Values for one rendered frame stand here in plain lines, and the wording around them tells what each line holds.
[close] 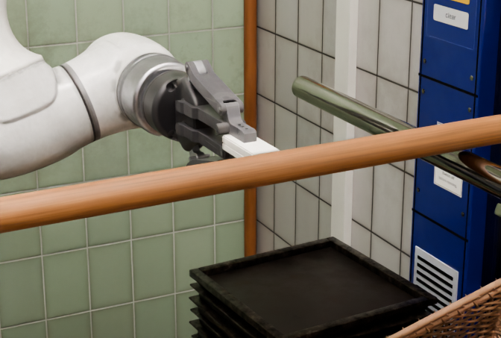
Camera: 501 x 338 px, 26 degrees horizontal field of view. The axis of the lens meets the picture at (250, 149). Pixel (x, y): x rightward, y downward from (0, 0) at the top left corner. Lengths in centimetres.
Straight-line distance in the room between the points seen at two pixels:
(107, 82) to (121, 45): 6
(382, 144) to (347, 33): 94
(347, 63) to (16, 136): 89
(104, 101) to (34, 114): 8
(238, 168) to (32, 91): 36
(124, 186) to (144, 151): 140
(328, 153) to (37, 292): 142
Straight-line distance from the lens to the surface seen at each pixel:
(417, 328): 158
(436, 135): 110
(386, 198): 198
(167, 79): 121
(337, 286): 175
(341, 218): 210
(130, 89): 125
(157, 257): 244
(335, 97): 134
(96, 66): 130
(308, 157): 102
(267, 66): 234
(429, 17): 175
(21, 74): 127
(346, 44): 200
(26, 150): 128
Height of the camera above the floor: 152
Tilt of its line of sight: 18 degrees down
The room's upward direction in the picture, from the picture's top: straight up
